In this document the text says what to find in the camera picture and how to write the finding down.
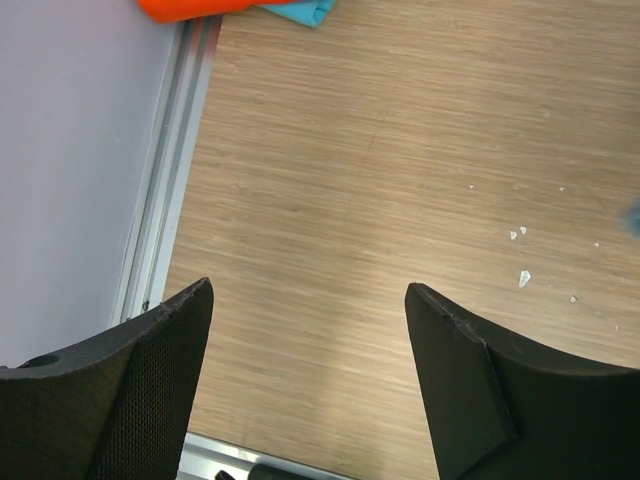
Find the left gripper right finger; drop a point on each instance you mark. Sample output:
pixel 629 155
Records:
pixel 502 406

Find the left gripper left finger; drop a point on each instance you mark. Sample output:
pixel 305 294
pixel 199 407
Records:
pixel 114 406

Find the grey-blue t-shirt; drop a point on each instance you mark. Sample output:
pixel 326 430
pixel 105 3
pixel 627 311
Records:
pixel 631 217

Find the orange folded t-shirt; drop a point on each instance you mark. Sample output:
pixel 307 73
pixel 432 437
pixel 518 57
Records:
pixel 170 11

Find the turquoise folded t-shirt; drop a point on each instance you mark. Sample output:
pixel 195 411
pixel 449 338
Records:
pixel 311 13

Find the front aluminium rail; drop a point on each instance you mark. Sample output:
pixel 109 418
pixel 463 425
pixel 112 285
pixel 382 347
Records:
pixel 207 458

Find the aluminium rail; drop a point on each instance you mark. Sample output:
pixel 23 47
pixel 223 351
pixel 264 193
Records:
pixel 207 458
pixel 166 170

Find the left aluminium rail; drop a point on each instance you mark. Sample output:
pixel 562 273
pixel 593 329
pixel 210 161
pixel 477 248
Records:
pixel 166 170

